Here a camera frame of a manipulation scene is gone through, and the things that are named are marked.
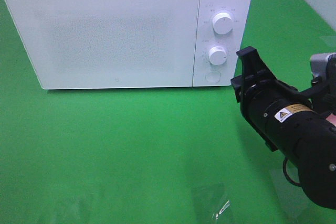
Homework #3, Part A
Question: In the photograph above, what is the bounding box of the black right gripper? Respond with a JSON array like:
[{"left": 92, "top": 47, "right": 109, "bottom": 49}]
[{"left": 230, "top": 46, "right": 319, "bottom": 152}]

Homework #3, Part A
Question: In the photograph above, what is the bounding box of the round door release button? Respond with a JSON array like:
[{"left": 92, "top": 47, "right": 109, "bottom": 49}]
[{"left": 205, "top": 71, "right": 221, "bottom": 83}]

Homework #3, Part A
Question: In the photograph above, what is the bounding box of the white microwave door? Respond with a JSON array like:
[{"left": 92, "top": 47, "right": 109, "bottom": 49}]
[{"left": 5, "top": 0, "right": 199, "bottom": 89}]

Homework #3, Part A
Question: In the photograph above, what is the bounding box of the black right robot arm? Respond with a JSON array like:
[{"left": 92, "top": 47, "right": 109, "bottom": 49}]
[{"left": 231, "top": 46, "right": 335, "bottom": 209}]

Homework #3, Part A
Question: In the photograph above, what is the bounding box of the white lower microwave knob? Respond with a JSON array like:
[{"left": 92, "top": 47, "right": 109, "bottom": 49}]
[{"left": 208, "top": 46, "right": 227, "bottom": 66}]

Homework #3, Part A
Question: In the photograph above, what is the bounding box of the white microwave knob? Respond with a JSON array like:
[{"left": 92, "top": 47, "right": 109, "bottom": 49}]
[
  {"left": 212, "top": 12, "right": 233, "bottom": 35},
  {"left": 208, "top": 46, "right": 227, "bottom": 66}
]

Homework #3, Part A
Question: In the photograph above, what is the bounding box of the white upper microwave knob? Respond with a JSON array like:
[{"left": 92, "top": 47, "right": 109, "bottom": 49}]
[{"left": 212, "top": 12, "right": 233, "bottom": 35}]

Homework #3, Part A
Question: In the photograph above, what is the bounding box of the green table cloth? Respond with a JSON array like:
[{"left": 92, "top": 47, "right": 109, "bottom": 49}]
[{"left": 1, "top": 2, "right": 335, "bottom": 223}]

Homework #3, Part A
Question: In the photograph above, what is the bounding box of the white microwave oven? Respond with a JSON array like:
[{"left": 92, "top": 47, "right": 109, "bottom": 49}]
[{"left": 4, "top": 0, "right": 251, "bottom": 90}]

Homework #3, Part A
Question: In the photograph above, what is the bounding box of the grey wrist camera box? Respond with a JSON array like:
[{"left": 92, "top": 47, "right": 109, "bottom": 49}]
[{"left": 310, "top": 52, "right": 335, "bottom": 81}]

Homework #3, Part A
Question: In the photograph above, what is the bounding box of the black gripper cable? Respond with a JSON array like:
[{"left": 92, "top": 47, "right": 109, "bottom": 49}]
[{"left": 282, "top": 157, "right": 302, "bottom": 187}]

